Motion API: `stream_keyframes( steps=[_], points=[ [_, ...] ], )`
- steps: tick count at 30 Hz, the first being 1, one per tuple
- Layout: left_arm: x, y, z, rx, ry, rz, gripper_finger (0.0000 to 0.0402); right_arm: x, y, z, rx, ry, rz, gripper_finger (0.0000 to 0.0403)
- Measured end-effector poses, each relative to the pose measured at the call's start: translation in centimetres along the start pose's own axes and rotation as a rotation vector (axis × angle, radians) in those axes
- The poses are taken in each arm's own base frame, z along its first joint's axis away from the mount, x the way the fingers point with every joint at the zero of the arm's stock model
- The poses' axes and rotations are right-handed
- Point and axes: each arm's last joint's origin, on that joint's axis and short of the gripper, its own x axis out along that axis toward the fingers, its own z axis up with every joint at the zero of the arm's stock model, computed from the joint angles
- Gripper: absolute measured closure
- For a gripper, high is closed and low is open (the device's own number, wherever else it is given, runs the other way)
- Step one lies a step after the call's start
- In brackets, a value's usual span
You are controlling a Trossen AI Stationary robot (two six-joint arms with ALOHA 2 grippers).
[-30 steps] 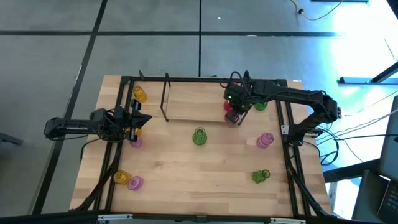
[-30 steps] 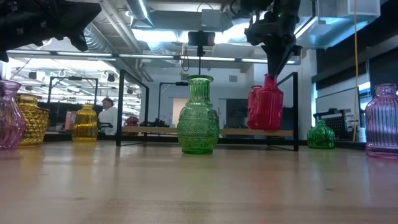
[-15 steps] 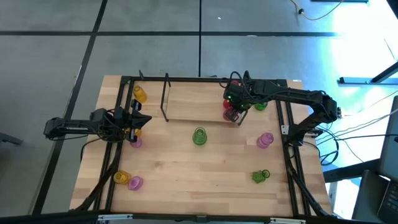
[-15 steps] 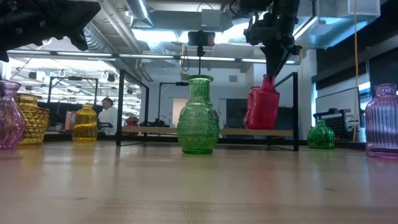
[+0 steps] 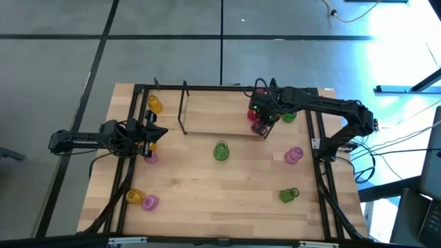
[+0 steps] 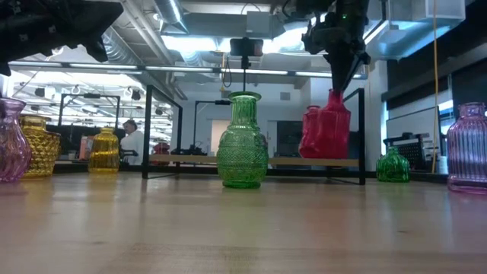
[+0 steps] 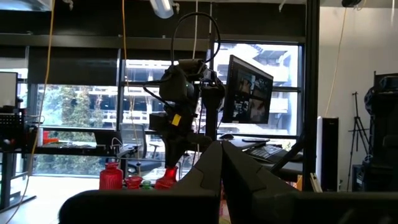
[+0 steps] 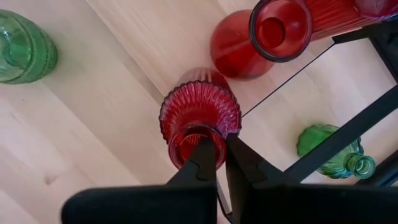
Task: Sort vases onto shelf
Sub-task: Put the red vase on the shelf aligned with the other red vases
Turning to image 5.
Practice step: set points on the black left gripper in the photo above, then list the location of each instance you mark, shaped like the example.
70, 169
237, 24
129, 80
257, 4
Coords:
149, 134

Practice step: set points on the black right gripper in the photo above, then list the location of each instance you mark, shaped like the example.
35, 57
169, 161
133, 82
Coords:
263, 106

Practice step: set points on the small round red glass vase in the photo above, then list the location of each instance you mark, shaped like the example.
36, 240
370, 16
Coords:
252, 115

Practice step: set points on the yellow diamond-pattern glass vase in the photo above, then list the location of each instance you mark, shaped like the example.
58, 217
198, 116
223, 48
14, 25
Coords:
153, 147

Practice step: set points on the red ribbed glass bottle vase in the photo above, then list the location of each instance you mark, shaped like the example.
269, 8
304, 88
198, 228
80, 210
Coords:
260, 129

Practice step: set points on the pink swirl glass vase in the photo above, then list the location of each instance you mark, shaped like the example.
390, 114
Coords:
151, 159

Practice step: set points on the slim yellow ribbed glass vase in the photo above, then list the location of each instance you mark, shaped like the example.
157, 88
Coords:
155, 104

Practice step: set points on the green ribbed glass vase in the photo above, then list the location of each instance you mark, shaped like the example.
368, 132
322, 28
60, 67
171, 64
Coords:
290, 118

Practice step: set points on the pink ribbed glass bottle vase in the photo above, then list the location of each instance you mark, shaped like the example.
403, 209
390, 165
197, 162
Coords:
293, 155

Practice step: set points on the round green glass vase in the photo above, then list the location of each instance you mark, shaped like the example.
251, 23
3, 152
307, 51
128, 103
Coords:
220, 151

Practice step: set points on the wide-neck yellow ribbed glass vase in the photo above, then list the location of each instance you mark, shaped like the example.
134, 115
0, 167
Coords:
134, 196

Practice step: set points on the pink ribbed glass jar vase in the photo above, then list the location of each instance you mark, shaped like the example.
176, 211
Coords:
150, 203

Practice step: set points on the conical fluted green glass vase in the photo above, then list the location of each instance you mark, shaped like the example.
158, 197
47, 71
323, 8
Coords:
286, 196

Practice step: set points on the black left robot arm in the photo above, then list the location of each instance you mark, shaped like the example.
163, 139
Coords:
79, 139

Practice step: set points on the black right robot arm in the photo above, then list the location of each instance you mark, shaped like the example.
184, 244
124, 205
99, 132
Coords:
327, 103

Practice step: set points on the small silver metal plate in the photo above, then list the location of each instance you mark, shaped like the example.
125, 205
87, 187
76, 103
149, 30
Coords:
315, 143

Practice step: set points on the small black adapter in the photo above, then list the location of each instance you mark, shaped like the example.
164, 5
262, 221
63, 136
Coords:
376, 124

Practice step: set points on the black desk foot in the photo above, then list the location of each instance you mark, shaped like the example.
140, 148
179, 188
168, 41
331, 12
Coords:
392, 89

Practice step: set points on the grey floor object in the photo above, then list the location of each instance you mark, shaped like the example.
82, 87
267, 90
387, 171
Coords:
10, 154

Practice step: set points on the dark grey beam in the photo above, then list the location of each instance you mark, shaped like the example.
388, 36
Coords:
389, 189

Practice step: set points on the black crossbar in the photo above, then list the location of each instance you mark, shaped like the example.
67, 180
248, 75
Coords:
51, 242

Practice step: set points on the grey laptop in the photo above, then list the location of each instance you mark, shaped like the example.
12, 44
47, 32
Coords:
432, 155

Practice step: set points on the black aluminium table frame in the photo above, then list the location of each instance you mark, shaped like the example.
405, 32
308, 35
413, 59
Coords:
213, 87

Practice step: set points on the silver bracket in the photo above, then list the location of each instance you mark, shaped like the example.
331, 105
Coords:
125, 240
318, 245

